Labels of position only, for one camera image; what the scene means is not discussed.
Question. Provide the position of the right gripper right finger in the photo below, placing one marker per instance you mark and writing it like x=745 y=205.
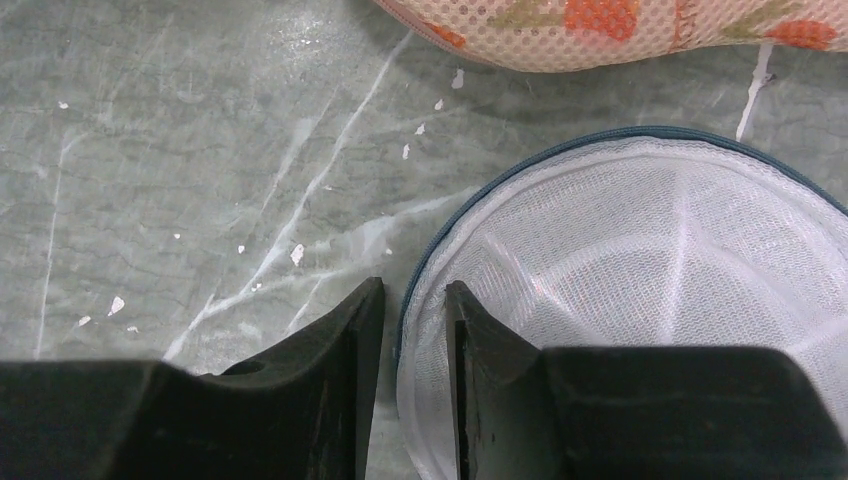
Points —
x=728 y=412

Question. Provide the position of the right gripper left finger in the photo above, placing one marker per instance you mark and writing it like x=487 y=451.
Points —
x=301 y=409

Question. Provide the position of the white cylindrical mesh laundry bag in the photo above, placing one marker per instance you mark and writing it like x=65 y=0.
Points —
x=645 y=235

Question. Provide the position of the pink floral mesh laundry bag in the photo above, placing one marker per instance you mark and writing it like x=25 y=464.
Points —
x=555 y=36

